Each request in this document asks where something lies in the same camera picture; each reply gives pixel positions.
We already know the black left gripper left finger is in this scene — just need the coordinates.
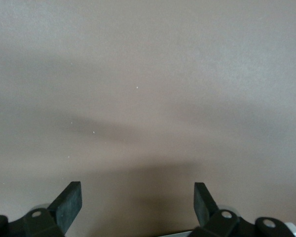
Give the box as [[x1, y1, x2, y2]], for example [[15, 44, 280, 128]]
[[9, 181, 83, 237]]

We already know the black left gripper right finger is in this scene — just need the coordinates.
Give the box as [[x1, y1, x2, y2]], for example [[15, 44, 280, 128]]
[[189, 182, 240, 237]]

